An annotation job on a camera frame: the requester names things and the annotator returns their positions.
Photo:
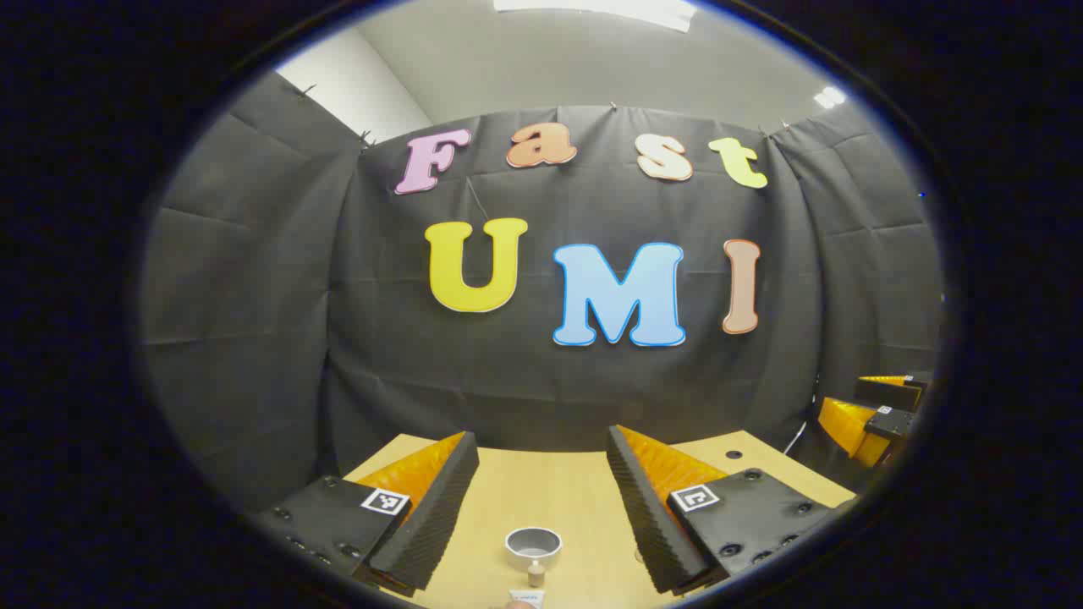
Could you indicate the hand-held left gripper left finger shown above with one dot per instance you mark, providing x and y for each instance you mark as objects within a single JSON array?
[{"x": 427, "y": 516}]

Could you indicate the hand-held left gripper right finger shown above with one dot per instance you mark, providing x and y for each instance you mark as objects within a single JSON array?
[{"x": 647, "y": 516}]

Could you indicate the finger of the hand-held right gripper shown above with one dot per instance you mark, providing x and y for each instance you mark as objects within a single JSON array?
[
  {"x": 850, "y": 423},
  {"x": 888, "y": 393}
]

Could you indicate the white cup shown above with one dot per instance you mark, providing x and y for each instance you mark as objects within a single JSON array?
[{"x": 533, "y": 541}]

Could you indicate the white toothpaste tube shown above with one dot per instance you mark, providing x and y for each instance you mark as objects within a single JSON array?
[{"x": 525, "y": 600}]

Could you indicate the light wooden desktop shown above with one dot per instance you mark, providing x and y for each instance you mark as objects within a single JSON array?
[{"x": 541, "y": 491}]

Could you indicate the black backdrop cloth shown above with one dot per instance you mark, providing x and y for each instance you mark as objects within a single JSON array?
[{"x": 525, "y": 372}]

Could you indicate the small ceiling light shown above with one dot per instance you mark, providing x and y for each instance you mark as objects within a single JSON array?
[{"x": 830, "y": 96}]

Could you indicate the long ceiling light panel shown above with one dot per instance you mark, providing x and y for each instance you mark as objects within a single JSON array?
[{"x": 592, "y": 8}]

